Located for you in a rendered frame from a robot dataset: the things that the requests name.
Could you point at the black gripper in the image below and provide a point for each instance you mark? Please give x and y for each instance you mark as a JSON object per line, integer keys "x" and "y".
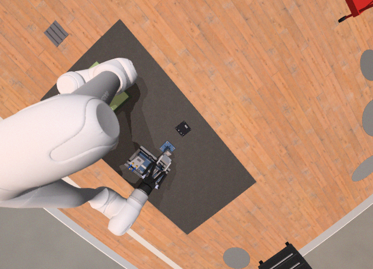
{"x": 148, "y": 183}

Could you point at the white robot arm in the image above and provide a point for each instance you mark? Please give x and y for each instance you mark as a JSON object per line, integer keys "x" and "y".
{"x": 61, "y": 135}

